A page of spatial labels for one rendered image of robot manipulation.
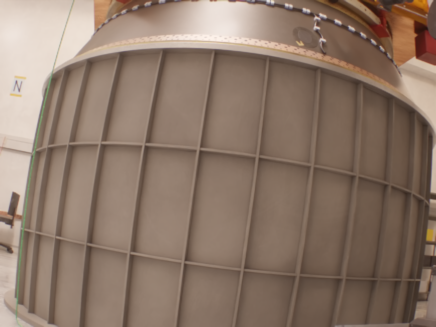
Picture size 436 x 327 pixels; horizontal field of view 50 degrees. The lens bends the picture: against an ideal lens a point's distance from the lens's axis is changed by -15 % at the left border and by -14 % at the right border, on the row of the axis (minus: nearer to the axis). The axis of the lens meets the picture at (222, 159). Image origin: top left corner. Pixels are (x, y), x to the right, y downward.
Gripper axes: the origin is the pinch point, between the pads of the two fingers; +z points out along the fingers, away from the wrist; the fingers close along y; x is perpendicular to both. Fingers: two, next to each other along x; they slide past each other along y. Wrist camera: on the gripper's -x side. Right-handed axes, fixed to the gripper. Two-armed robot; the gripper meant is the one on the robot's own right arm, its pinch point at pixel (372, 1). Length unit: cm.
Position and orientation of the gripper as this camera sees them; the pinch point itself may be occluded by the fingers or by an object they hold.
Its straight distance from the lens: 245.2
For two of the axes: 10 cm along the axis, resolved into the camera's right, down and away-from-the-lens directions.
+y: -8.2, -2.2, -5.3
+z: -5.3, -0.8, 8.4
